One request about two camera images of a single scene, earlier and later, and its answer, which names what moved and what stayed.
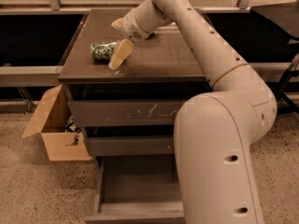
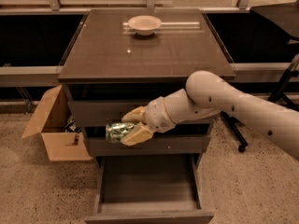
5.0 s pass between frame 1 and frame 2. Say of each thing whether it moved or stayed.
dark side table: stayed
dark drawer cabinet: stayed
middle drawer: stayed
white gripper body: moved
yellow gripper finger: moved
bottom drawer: stayed
